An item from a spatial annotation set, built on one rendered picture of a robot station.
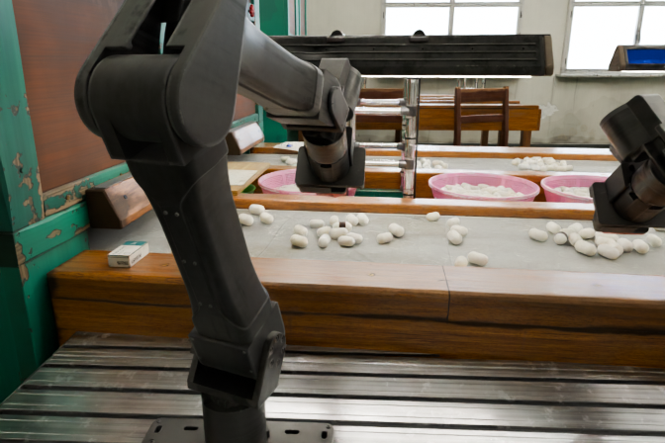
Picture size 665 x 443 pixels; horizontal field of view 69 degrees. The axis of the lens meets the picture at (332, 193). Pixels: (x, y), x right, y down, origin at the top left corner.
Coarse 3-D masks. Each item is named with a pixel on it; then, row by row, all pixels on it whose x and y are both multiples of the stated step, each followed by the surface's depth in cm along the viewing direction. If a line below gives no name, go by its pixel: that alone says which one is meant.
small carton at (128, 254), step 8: (120, 248) 75; (128, 248) 75; (136, 248) 75; (144, 248) 77; (112, 256) 72; (120, 256) 72; (128, 256) 72; (136, 256) 74; (112, 264) 73; (120, 264) 73; (128, 264) 72
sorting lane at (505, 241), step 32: (256, 224) 100; (288, 224) 100; (384, 224) 100; (416, 224) 100; (480, 224) 100; (512, 224) 100; (544, 224) 100; (256, 256) 83; (288, 256) 83; (320, 256) 83; (352, 256) 83; (384, 256) 83; (416, 256) 83; (448, 256) 83; (512, 256) 83; (544, 256) 83; (576, 256) 83; (640, 256) 83
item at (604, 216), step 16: (592, 192) 68; (624, 192) 64; (608, 208) 67; (624, 208) 64; (640, 208) 62; (656, 208) 62; (608, 224) 66; (624, 224) 66; (640, 224) 65; (656, 224) 65
